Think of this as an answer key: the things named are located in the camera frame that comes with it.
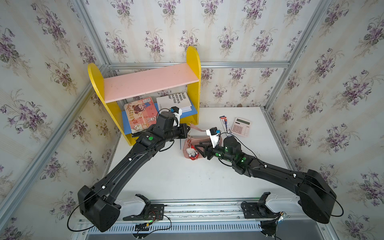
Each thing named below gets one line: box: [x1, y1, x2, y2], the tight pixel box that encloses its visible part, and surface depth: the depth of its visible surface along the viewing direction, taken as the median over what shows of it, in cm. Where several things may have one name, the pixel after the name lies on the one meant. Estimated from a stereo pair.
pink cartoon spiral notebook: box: [124, 97, 158, 135], surface depth 100 cm
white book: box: [156, 92, 193, 113], surface depth 102 cm
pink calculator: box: [231, 117, 252, 137], surface depth 108 cm
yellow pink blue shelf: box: [88, 46, 202, 145], surface depth 96 cm
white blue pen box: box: [219, 115, 233, 137], surface depth 110 cm
